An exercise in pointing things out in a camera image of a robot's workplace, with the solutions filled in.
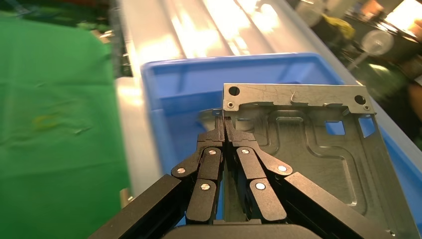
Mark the stamped metal tray part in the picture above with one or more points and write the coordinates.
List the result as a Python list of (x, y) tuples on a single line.
[(323, 165)]

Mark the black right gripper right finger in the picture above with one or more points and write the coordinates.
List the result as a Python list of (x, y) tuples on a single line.
[(263, 198)]

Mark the white standing fan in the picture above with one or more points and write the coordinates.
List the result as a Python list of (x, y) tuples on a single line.
[(377, 43)]

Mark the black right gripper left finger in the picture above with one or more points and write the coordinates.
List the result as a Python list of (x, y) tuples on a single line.
[(204, 198)]

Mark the green table cloth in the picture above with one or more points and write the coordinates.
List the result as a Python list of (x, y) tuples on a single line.
[(49, 99)]

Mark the blue plastic bin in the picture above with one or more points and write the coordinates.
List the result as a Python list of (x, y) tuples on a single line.
[(184, 85)]

